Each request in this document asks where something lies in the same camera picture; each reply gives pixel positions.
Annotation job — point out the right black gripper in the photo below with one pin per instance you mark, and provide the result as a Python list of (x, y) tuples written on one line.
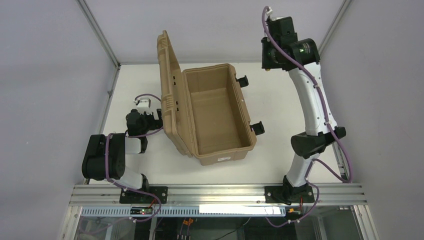
[(268, 58)]

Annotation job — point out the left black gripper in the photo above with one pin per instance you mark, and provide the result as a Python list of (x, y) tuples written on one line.
[(154, 120)]

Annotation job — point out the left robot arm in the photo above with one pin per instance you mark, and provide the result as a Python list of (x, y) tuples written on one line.
[(105, 156)]

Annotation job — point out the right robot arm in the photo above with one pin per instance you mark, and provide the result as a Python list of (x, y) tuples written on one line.
[(321, 129)]

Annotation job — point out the tan plastic toolbox bin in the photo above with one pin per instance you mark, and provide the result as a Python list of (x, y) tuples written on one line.
[(220, 121)]

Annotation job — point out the white label on bin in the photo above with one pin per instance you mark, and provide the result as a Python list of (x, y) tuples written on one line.
[(223, 159)]

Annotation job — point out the tan toolbox lid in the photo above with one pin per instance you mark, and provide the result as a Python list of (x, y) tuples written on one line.
[(174, 105)]

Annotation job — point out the black rear toolbox latch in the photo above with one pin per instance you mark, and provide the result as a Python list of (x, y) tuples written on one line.
[(243, 81)]

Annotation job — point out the black toolbox latch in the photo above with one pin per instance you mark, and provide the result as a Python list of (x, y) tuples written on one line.
[(257, 128), (243, 81)]

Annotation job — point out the black front toolbox latch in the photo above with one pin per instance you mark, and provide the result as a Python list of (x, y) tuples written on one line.
[(257, 128)]

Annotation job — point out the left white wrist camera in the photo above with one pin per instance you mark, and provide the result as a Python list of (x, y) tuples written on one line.
[(143, 105)]

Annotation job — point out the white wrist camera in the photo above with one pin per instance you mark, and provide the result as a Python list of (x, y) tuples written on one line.
[(269, 11), (143, 105)]

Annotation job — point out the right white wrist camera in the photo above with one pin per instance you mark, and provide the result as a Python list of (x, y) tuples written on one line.
[(269, 11)]

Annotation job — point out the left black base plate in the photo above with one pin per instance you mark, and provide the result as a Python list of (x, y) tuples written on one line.
[(131, 197)]

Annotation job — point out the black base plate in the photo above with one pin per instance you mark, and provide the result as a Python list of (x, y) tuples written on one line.
[(284, 194), (131, 197)]

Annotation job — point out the slotted cable duct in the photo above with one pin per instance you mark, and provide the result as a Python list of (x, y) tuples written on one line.
[(203, 210)]

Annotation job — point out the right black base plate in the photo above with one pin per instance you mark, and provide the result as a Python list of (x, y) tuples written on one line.
[(284, 194)]

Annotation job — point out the aluminium front rail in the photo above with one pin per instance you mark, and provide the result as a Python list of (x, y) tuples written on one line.
[(327, 194)]

